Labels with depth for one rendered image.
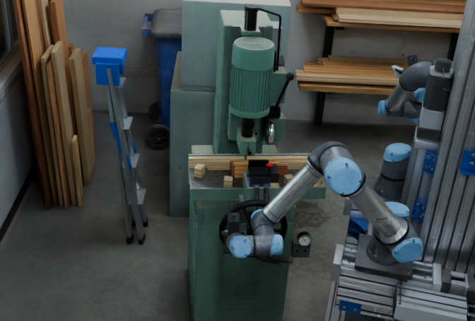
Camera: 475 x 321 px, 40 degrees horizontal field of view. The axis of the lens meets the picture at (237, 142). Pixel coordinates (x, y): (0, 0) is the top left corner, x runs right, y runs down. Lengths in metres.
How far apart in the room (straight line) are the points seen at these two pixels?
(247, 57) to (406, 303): 1.15
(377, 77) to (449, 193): 2.36
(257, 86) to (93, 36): 2.75
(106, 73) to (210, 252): 1.11
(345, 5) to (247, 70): 2.11
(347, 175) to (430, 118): 0.56
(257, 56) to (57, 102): 1.71
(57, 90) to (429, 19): 2.57
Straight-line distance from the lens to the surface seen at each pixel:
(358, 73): 4.95
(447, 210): 2.77
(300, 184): 2.41
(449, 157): 2.65
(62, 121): 4.09
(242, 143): 2.88
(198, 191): 2.85
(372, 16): 4.75
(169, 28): 4.58
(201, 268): 3.10
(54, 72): 3.96
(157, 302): 3.62
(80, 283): 3.77
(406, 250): 2.49
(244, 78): 2.73
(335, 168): 2.22
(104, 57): 3.50
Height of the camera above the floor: 2.43
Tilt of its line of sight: 28 degrees down
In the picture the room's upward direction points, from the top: 4 degrees clockwise
